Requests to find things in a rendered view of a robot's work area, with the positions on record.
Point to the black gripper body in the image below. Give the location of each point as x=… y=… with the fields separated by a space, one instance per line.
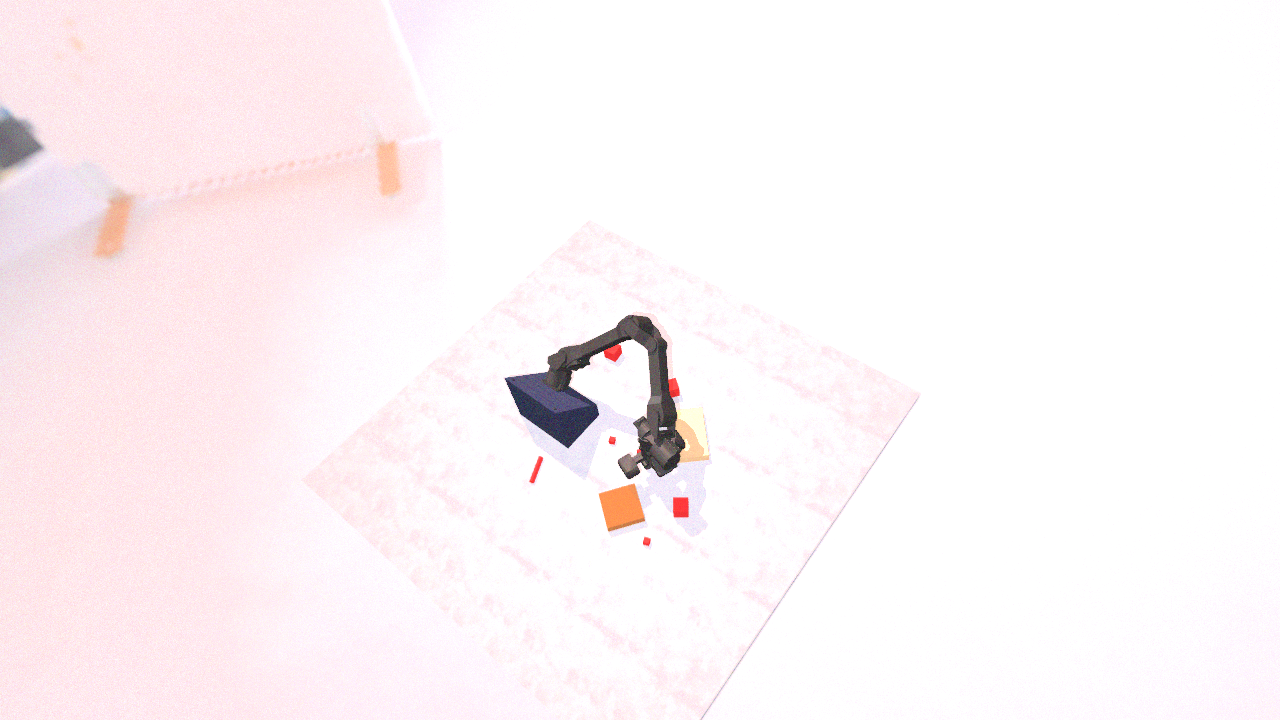
x=628 y=464

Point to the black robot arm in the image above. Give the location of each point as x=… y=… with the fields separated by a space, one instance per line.
x=661 y=409

